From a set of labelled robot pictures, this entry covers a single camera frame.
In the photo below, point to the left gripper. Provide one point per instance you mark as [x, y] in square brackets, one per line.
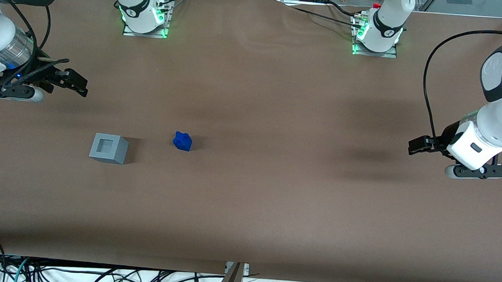
[449, 136]

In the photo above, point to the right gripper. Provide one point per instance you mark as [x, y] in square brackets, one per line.
[42, 74]

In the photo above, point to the blue plastic part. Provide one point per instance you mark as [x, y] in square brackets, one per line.
[182, 142]

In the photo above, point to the gray cube base with hole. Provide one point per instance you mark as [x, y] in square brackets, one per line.
[122, 148]

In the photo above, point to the table cover sheet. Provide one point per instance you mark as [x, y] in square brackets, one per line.
[274, 181]

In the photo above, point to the black right wrist camera bar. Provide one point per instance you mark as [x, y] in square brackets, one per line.
[10, 92]

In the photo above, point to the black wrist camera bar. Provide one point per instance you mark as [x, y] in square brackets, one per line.
[10, 92]
[482, 171]

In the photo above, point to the black left wrist camera bar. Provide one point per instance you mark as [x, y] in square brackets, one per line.
[482, 171]

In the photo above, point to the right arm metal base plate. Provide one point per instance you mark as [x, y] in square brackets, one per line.
[129, 33]

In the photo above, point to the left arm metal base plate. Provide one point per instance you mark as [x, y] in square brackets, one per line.
[391, 55]

